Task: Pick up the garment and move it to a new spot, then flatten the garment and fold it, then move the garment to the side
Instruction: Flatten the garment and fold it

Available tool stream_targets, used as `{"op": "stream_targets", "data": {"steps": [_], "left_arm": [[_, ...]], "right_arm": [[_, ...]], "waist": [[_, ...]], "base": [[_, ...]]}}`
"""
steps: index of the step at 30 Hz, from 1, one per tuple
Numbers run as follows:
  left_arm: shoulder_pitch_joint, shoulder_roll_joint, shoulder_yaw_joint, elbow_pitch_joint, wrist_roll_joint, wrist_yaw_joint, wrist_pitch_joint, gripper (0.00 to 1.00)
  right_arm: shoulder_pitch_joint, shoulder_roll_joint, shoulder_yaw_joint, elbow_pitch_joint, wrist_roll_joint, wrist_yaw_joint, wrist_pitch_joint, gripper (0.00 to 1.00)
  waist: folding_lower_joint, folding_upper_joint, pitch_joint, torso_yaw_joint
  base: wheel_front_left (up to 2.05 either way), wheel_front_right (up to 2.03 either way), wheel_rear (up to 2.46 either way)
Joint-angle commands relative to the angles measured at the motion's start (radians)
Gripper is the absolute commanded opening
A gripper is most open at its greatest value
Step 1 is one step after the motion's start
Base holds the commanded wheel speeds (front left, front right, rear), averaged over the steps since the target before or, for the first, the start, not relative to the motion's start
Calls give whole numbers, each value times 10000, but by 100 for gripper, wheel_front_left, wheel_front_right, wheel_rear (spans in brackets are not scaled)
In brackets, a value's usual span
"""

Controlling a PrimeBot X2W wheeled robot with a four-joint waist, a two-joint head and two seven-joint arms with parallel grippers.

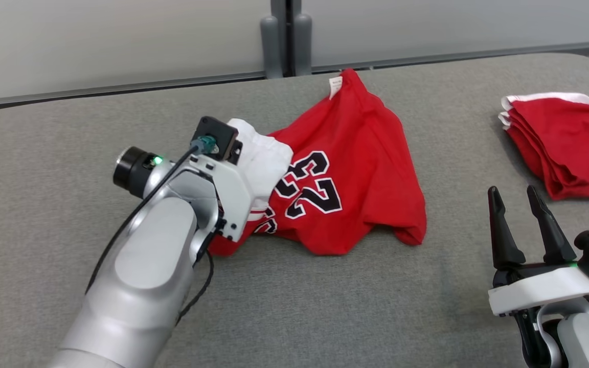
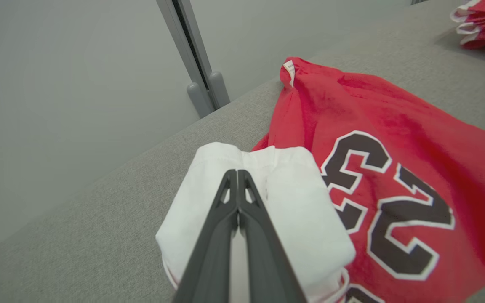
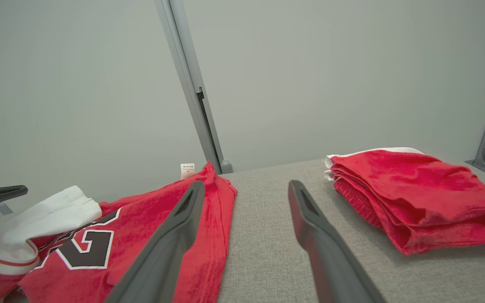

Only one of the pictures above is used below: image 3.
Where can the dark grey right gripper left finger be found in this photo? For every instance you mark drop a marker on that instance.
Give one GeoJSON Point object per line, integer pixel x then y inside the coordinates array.
{"type": "Point", "coordinates": [162, 261]}

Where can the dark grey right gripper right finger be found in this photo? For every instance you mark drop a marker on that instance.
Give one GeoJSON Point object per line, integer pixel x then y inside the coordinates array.
{"type": "Point", "coordinates": [331, 265]}

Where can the red basketball jersey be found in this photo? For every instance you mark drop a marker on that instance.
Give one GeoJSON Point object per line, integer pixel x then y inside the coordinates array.
{"type": "Point", "coordinates": [213, 235]}

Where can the red basketball shorts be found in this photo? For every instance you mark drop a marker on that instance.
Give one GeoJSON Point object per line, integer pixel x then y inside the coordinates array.
{"type": "Point", "coordinates": [419, 193]}

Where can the grey partition post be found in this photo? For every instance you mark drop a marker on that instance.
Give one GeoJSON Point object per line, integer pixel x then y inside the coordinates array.
{"type": "Point", "coordinates": [187, 80]}

